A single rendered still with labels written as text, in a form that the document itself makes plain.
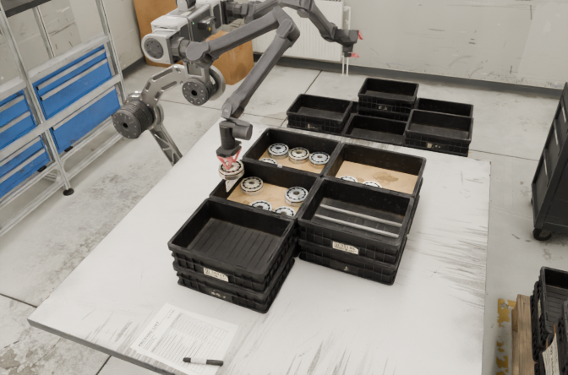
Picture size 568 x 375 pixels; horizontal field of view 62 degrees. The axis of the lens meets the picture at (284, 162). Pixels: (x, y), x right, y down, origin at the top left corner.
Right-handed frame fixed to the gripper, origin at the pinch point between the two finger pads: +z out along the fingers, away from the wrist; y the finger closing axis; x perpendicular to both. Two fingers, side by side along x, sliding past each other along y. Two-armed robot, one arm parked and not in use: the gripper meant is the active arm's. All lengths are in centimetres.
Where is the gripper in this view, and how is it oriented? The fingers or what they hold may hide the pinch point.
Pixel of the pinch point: (231, 164)
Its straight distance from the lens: 192.7
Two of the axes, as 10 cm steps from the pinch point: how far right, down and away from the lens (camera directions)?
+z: 0.2, 8.0, 5.9
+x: -9.1, -2.2, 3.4
